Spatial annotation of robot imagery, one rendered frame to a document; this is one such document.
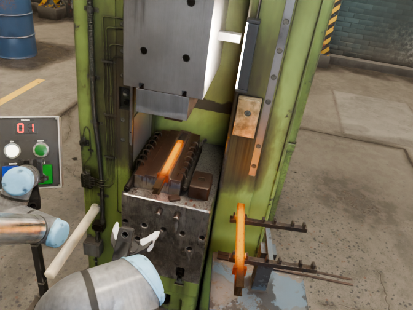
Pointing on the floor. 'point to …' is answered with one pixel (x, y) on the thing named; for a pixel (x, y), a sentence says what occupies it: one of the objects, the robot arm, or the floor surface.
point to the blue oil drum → (16, 30)
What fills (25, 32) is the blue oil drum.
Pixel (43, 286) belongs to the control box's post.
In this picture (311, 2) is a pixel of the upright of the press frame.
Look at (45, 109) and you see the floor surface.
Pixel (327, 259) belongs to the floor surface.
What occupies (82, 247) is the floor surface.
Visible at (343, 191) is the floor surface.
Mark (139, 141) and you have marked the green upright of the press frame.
